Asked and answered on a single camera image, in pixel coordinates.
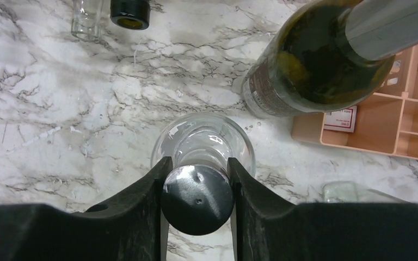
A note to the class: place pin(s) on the square clear glass bottle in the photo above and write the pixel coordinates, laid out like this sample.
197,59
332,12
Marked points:
86,20

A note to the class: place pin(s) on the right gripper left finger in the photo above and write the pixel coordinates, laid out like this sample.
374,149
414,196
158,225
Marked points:
127,226

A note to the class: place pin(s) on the clear bottle silver cap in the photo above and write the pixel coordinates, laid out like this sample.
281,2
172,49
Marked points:
197,196

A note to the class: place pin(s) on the green wine bottle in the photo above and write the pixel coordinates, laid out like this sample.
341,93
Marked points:
329,56
130,14

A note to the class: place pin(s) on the peach plastic file organizer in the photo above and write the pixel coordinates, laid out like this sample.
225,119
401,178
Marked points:
384,123

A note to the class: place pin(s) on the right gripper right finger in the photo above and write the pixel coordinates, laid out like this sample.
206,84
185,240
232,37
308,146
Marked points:
267,227

